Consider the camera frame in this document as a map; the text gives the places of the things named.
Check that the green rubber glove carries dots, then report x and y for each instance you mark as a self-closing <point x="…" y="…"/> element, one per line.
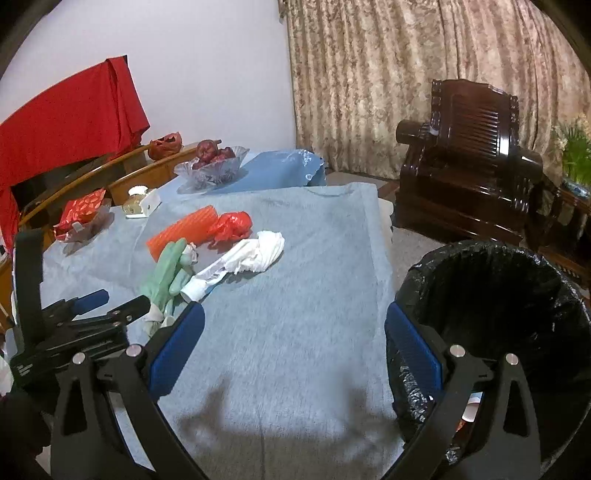
<point x="166" y="272"/>

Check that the white plastic bag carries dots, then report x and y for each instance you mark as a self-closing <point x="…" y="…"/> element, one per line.
<point x="258" y="251"/>

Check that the red apple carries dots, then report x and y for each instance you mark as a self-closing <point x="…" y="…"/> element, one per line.
<point x="201" y="163"/>
<point x="227" y="153"/>
<point x="207" y="148"/>

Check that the red plastic bag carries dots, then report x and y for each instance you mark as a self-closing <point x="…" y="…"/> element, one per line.
<point x="231" y="226"/>

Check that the glass fruit bowl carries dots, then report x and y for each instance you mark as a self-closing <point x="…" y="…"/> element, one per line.
<point x="217" y="173"/>

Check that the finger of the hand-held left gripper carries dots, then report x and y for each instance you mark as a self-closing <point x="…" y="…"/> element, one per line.
<point x="124" y="310"/>
<point x="90" y="301"/>

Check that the small white box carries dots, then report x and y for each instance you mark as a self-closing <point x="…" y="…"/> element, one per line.
<point x="151" y="203"/>

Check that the bin with black bag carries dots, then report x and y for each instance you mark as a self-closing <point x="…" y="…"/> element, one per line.
<point x="498" y="295"/>

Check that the black television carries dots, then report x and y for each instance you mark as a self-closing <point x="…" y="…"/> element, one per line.
<point x="46" y="180"/>

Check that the dark wooden side table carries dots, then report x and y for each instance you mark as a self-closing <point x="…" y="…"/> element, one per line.
<point x="568" y="221"/>

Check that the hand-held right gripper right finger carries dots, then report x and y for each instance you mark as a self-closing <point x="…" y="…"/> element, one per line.
<point x="413" y="350"/>

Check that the orange foam net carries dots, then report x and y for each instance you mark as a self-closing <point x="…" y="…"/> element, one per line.
<point x="184" y="226"/>

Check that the beige floral curtain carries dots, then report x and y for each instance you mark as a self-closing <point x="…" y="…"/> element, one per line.
<point x="369" y="69"/>

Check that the potted narcissus plant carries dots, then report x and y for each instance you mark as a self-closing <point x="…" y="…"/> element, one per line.
<point x="577" y="152"/>

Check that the red cloth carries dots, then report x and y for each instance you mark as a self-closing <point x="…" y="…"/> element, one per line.
<point x="60" y="124"/>

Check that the dark wooden armchair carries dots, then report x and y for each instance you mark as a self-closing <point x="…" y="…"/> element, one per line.
<point x="461" y="184"/>

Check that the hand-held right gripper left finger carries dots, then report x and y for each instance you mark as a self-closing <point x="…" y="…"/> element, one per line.
<point x="178" y="350"/>

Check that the red patterned packet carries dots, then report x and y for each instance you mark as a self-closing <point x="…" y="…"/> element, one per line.
<point x="81" y="212"/>

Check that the grey blue blanket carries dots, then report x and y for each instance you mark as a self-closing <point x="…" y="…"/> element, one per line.
<point x="286" y="323"/>

